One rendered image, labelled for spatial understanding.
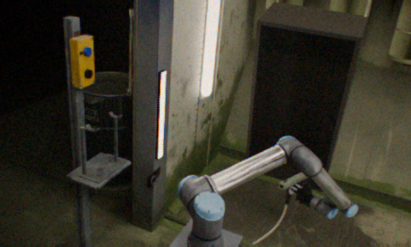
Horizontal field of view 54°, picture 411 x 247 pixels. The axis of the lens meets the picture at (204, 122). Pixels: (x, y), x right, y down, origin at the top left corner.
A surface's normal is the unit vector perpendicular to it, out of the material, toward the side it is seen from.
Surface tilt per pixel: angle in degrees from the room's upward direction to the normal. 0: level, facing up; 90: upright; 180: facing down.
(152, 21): 90
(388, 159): 57
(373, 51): 90
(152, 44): 90
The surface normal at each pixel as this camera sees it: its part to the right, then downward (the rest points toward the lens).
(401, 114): -0.31, -0.19
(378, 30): -0.42, 0.36
